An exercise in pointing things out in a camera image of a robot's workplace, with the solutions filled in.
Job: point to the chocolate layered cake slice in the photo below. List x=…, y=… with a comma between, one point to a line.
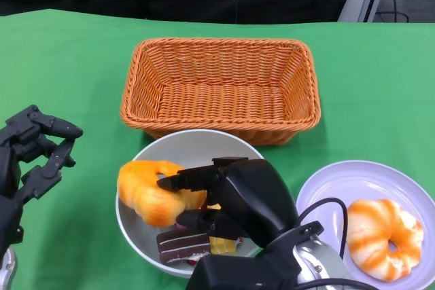
x=183, y=246

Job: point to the yellow cake slice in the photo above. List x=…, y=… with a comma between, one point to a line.
x=224, y=246

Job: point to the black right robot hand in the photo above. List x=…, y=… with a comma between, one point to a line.
x=251, y=195

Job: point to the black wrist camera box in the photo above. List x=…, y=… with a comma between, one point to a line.
x=10, y=222
x=238, y=273

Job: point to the orange wicker basket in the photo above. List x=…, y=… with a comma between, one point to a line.
x=221, y=100

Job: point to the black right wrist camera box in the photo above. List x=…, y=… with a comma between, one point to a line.
x=238, y=273

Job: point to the pale lavender round plate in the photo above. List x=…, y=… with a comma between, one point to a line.
x=374, y=181

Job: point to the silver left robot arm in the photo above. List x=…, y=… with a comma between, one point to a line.
x=7, y=269

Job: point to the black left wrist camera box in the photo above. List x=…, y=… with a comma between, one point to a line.
x=10, y=222

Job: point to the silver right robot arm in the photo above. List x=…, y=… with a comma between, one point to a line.
x=316, y=259

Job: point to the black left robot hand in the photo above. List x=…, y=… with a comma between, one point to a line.
x=10, y=167

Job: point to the grey round bowl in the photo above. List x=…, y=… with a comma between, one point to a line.
x=190, y=147

